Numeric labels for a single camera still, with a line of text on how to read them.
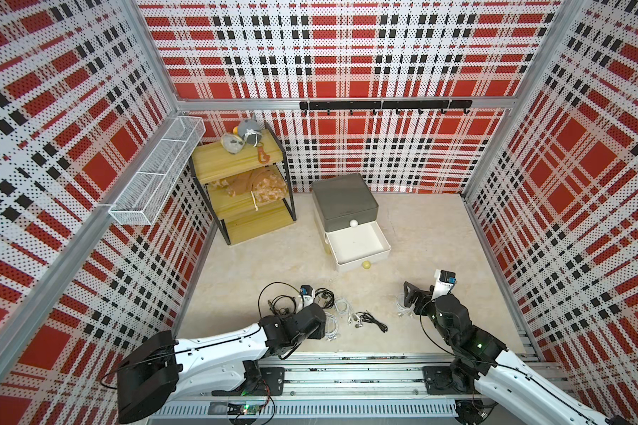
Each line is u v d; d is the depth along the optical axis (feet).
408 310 2.46
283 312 2.86
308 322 2.00
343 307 2.85
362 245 3.07
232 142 2.76
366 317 2.82
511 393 1.86
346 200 3.04
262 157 2.83
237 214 3.10
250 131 2.83
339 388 2.40
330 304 2.90
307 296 2.44
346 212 2.90
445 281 2.25
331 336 2.69
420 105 2.90
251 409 2.26
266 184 2.90
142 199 2.28
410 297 2.40
